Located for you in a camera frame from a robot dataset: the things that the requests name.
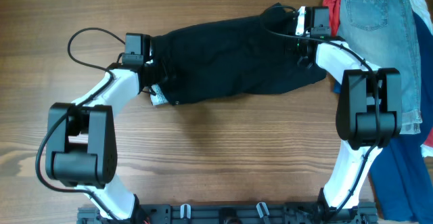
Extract black shorts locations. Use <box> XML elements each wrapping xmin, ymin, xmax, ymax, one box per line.
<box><xmin>150</xmin><ymin>3</ymin><xmax>326</xmax><ymax>106</ymax></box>

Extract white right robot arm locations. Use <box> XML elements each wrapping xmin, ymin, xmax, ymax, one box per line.
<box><xmin>281</xmin><ymin>35</ymin><xmax>402</xmax><ymax>223</ymax></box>

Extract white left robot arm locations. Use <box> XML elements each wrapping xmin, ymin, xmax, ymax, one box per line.
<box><xmin>35</xmin><ymin>62</ymin><xmax>168</xmax><ymax>223</ymax></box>

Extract red garment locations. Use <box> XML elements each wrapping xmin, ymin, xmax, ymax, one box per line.
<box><xmin>322</xmin><ymin>0</ymin><xmax>341</xmax><ymax>37</ymax></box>

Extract light denim shorts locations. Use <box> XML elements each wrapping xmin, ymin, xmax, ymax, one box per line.
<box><xmin>338</xmin><ymin>0</ymin><xmax>422</xmax><ymax>135</ymax></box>

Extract blue garment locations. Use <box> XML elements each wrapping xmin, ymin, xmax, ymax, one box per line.
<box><xmin>333</xmin><ymin>10</ymin><xmax>433</xmax><ymax>223</ymax></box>

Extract black mounting rail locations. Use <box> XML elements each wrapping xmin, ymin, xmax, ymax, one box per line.
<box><xmin>76</xmin><ymin>202</ymin><xmax>379</xmax><ymax>224</ymax></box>

